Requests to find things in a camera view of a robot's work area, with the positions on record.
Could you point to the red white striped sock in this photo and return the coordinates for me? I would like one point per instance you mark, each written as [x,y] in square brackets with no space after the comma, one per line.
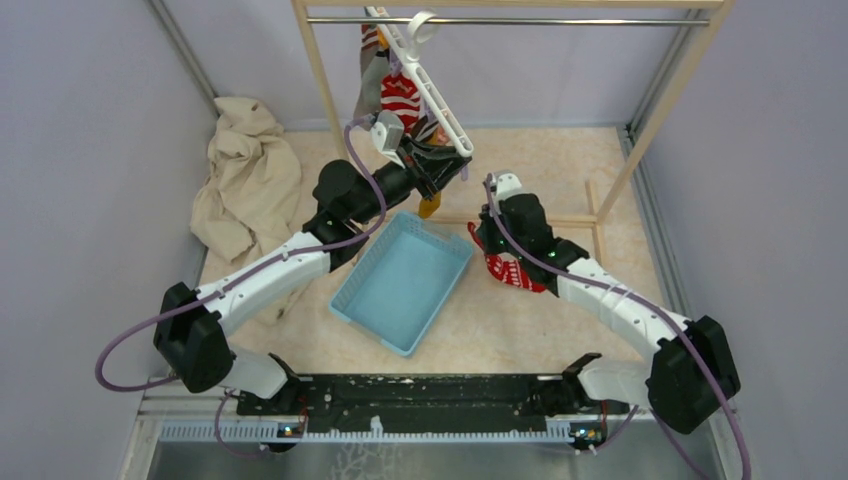
[400,95]

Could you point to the grey striped-cuff sock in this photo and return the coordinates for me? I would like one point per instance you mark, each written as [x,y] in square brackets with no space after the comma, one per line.
[369,45]

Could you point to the mustard yellow sock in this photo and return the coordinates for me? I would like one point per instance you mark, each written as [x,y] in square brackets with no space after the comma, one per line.
[427,207]

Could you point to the white plastic clip hanger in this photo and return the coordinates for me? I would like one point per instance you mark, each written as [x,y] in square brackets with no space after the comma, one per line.
[435,111]

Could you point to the blue plastic basket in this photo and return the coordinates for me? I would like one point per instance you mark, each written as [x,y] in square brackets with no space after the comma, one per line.
[398,287]

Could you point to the metal rack rod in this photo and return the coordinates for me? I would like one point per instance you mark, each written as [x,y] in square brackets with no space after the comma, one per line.
[508,22]

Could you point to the orange clothes clip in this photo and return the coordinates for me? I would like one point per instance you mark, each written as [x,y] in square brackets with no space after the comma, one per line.
[382,40]

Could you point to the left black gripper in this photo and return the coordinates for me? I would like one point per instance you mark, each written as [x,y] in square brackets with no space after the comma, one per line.
[433,166]

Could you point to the beige crumpled cloth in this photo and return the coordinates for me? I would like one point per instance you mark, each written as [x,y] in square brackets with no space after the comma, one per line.
[247,205]

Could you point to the salmon clothes clip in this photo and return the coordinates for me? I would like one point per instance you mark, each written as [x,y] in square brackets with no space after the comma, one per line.
[440,138]

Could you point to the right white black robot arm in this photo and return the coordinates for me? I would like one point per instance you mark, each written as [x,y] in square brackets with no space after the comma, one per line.
[686,371]

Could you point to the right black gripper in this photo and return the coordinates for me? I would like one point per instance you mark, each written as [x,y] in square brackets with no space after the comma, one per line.
[488,220]

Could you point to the red Santa Christmas sock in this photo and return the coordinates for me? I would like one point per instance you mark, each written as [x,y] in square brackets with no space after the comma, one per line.
[507,272]

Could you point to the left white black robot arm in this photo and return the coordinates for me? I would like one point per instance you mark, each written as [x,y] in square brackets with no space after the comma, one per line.
[193,337]

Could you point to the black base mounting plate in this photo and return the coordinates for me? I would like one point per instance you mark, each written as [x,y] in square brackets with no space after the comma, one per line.
[428,404]

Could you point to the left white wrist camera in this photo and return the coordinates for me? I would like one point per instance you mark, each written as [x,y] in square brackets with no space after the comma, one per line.
[386,134]

